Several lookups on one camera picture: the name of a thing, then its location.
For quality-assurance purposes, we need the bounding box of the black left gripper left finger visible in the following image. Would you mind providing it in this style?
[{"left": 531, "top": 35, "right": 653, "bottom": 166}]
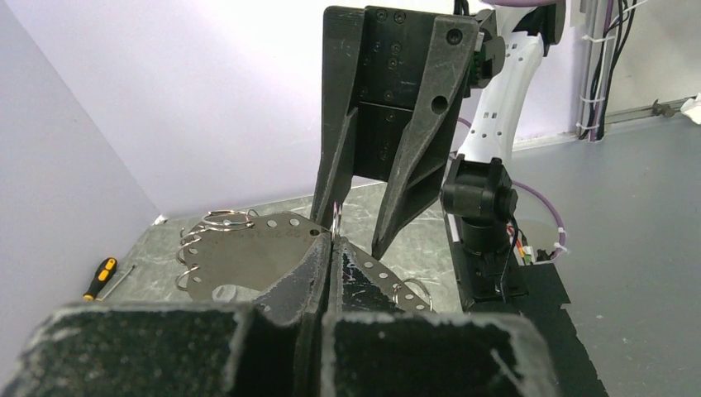
[{"left": 2, "top": 233, "right": 332, "bottom": 396}]

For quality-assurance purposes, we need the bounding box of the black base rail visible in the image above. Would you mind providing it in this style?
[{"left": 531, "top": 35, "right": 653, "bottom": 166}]
[{"left": 443, "top": 213, "right": 609, "bottom": 397}]

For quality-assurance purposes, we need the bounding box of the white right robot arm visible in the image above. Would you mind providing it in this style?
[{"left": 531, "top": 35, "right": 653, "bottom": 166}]
[{"left": 311, "top": 1, "right": 567, "bottom": 258}]

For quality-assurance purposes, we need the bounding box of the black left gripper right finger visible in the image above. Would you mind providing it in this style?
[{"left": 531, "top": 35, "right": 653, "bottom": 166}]
[{"left": 320, "top": 237, "right": 563, "bottom": 396}]

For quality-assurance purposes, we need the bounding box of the yellow black screwdriver lower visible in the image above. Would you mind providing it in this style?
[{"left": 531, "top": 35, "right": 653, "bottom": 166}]
[{"left": 83, "top": 257, "right": 137, "bottom": 302}]

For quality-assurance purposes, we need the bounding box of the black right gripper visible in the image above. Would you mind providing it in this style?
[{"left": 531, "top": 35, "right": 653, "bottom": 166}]
[{"left": 311, "top": 6, "right": 479, "bottom": 260}]

